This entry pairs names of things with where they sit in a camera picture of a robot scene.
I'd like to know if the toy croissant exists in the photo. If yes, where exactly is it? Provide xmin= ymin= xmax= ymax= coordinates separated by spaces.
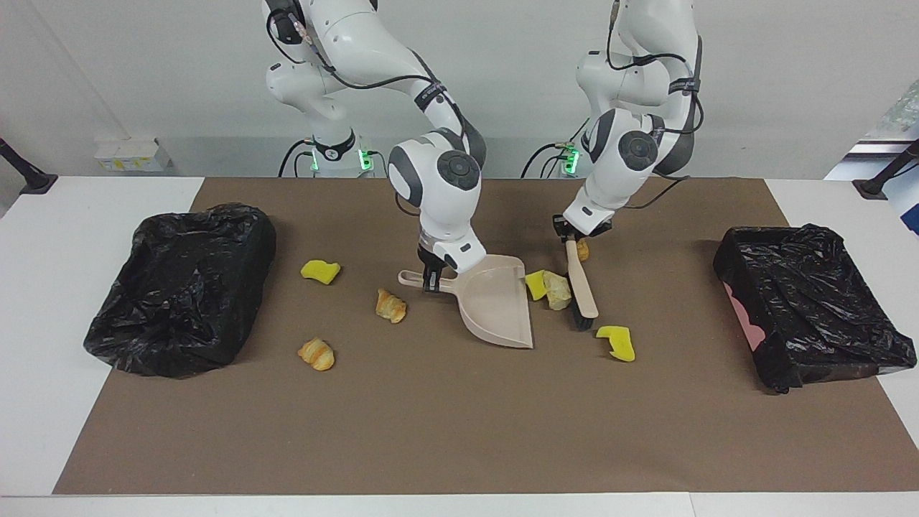
xmin=375 ymin=289 xmax=408 ymax=325
xmin=298 ymin=337 xmax=336 ymax=372

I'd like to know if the beige hand brush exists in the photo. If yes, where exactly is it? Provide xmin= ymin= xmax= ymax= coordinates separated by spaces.
xmin=564 ymin=239 xmax=600 ymax=332

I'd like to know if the beige bread chunk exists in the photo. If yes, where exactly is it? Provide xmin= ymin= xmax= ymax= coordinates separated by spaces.
xmin=542 ymin=270 xmax=573 ymax=312

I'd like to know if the beige plastic dustpan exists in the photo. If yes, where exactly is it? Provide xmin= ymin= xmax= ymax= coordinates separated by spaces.
xmin=398 ymin=253 xmax=535 ymax=350

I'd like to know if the pink bin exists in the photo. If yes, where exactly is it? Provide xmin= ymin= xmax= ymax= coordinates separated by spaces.
xmin=721 ymin=281 xmax=768 ymax=353

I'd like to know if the black plastic trash bag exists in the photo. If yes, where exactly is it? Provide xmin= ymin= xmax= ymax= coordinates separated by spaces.
xmin=83 ymin=203 xmax=278 ymax=380
xmin=712 ymin=223 xmax=918 ymax=394

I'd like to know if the brown table mat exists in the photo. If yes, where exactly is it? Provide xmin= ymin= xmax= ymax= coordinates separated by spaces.
xmin=52 ymin=177 xmax=919 ymax=496

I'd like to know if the white tissue box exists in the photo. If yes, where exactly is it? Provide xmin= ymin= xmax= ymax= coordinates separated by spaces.
xmin=94 ymin=138 xmax=173 ymax=173

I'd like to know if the blue white panel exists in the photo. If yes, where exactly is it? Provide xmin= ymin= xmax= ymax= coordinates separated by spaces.
xmin=889 ymin=180 xmax=919 ymax=236

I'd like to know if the patterned poster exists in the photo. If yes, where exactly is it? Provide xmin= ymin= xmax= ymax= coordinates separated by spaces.
xmin=877 ymin=97 xmax=919 ymax=139

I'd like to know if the black base cable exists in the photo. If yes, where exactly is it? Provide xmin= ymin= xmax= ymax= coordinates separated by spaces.
xmin=521 ymin=139 xmax=575 ymax=179
xmin=278 ymin=139 xmax=313 ymax=178

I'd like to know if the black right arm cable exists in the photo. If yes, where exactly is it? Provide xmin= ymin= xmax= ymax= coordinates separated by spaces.
xmin=264 ymin=0 xmax=480 ymax=218

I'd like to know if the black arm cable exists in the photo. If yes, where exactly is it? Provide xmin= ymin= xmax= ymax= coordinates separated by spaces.
xmin=605 ymin=0 xmax=706 ymax=211
xmin=264 ymin=0 xmax=480 ymax=218

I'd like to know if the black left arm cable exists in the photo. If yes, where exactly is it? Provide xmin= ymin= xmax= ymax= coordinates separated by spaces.
xmin=605 ymin=0 xmax=706 ymax=211

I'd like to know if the black camera stand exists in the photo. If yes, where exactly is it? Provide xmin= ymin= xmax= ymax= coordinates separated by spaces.
xmin=852 ymin=139 xmax=919 ymax=200
xmin=0 ymin=138 xmax=58 ymax=195

